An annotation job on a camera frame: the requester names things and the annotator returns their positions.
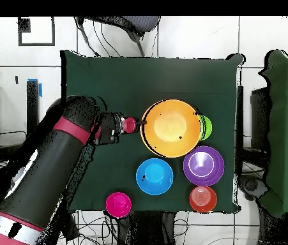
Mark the large orange bowl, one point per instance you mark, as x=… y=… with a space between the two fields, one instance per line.
x=170 y=127

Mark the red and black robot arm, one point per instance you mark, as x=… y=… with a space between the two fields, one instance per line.
x=39 y=178

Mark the dark green tablecloth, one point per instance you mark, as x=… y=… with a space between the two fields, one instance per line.
x=146 y=76

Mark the medium blue bowl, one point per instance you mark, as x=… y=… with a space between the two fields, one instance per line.
x=155 y=176

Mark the small green bowl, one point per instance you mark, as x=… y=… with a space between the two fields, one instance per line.
x=207 y=127

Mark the purple bowl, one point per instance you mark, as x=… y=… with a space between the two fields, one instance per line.
x=203 y=166

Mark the small pink-red bowl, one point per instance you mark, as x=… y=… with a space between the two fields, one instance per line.
x=118 y=205

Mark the blue tape strip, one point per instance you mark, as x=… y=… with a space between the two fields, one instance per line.
x=40 y=90

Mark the small orange bowl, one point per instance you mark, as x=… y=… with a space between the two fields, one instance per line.
x=203 y=199

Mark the black metal stand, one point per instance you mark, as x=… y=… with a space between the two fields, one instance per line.
x=32 y=102

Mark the grey mesh office chair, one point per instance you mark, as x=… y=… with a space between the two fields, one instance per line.
x=138 y=23

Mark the black chair base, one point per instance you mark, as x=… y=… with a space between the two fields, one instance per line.
x=251 y=185

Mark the green cloth side table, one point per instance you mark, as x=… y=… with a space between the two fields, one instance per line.
x=286 y=102

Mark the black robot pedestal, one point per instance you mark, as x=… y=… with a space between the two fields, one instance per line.
x=146 y=229

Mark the black square floor frame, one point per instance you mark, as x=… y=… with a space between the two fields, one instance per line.
x=36 y=44

